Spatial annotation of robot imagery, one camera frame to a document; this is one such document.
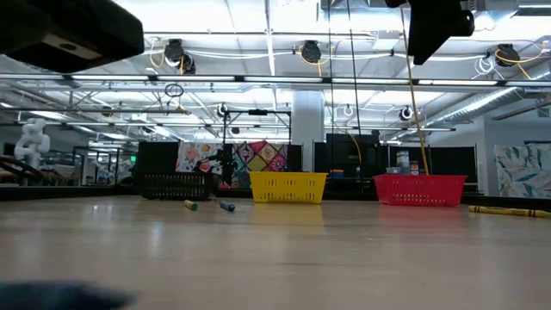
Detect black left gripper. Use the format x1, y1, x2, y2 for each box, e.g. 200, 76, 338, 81
0, 0, 145, 74

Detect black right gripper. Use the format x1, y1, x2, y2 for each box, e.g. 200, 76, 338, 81
385, 0, 474, 66

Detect stacked plastic containers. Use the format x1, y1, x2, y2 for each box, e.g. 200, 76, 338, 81
395, 149, 421, 176

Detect black partition panel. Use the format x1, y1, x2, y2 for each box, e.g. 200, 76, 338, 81
387, 145, 479, 184
136, 140, 180, 176

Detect red plastic basket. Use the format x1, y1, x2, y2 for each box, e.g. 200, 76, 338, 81
373, 173, 468, 208

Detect leaf patterned cloth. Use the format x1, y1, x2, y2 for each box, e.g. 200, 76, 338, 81
493, 141, 551, 199

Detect floral patterned cloth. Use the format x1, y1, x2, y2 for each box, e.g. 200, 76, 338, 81
175, 141, 225, 174

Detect black plastic basket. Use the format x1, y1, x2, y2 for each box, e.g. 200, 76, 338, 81
138, 171, 215, 201

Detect yellow plastic basket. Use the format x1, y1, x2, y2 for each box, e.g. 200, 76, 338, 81
248, 170, 329, 204

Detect colourful patchwork quilt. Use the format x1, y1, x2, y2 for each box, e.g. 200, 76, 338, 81
232, 139, 288, 173

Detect yellow cable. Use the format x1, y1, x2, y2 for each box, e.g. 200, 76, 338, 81
400, 8, 430, 176

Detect black aluminium rig frame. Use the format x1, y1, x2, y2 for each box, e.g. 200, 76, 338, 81
0, 183, 551, 212

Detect black overhead camera frame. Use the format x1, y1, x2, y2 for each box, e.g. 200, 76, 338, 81
221, 108, 293, 143

